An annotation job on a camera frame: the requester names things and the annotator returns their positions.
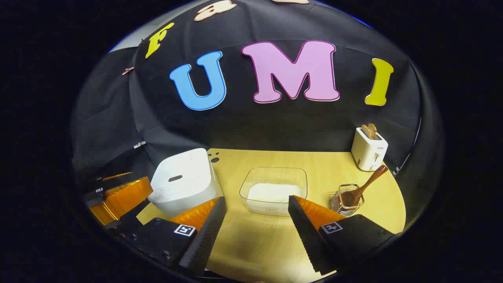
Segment clear plastic container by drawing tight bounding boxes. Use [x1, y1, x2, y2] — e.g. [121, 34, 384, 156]
[239, 167, 308, 217]

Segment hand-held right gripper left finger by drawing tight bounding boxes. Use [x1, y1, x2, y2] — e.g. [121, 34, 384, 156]
[114, 196, 228, 277]

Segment white rice cooker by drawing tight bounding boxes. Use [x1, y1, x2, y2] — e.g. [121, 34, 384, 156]
[147, 148, 224, 217]

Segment white toaster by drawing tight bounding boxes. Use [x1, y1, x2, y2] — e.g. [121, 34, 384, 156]
[351, 127, 389, 172]

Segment black backdrop cloth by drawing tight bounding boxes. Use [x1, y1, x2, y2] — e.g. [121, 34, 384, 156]
[71, 0, 444, 236]

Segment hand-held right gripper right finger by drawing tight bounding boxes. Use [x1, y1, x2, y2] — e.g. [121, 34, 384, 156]
[288, 195, 395, 276]

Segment wooden spoon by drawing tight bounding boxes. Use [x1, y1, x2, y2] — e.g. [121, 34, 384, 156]
[343, 165, 389, 208]

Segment clear chopstick holder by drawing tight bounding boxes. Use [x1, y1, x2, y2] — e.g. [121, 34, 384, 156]
[331, 184, 365, 217]

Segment black toaster cable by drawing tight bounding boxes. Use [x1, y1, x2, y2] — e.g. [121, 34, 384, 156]
[392, 117, 422, 176]

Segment white rice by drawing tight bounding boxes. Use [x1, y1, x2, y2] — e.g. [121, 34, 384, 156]
[247, 183, 307, 215]

